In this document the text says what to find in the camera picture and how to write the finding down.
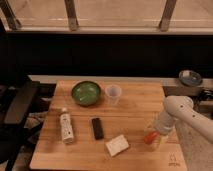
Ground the white bottle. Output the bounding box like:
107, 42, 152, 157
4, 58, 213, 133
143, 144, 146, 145
60, 108, 74, 144

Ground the black chair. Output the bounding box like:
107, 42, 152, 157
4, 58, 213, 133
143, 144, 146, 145
0, 81, 41, 171

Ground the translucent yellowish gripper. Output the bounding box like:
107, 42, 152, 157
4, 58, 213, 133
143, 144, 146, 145
145, 127, 168, 148

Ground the clear plastic cup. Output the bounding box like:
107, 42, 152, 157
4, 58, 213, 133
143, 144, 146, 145
105, 85, 122, 105

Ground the black rectangular remote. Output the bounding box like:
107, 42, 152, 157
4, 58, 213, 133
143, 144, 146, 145
92, 118, 104, 140

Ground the white sponge block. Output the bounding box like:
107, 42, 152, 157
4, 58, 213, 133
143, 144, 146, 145
106, 135, 129, 156

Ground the grey blue ceramic cup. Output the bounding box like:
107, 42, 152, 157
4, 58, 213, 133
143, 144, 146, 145
179, 70, 202, 87

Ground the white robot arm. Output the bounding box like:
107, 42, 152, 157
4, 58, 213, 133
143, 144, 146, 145
144, 96, 213, 145

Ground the green ceramic bowl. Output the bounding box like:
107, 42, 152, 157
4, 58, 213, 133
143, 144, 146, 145
71, 81, 101, 106

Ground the metal window frame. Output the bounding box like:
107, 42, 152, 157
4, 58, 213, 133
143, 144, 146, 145
0, 0, 213, 35

